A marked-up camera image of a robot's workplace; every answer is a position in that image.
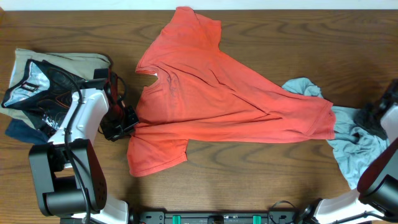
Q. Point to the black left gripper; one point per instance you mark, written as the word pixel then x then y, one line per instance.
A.
pixel 115 133

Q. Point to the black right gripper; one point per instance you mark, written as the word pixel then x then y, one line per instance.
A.
pixel 360 118

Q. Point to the light blue t-shirt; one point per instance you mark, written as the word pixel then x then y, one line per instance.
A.
pixel 353 147

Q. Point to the red t-shirt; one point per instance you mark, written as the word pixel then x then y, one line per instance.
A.
pixel 203 94

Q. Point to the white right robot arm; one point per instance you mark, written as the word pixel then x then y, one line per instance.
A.
pixel 375 197

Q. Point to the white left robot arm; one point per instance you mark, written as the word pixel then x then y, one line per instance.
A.
pixel 68 179

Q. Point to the folded beige shirt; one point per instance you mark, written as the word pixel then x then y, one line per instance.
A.
pixel 80 64

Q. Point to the folded black patterned shirt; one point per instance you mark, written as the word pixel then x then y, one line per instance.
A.
pixel 44 95

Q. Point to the folded navy blue shirt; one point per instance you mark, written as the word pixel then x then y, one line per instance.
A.
pixel 19 130

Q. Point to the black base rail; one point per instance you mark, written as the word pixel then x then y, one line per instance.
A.
pixel 282 212

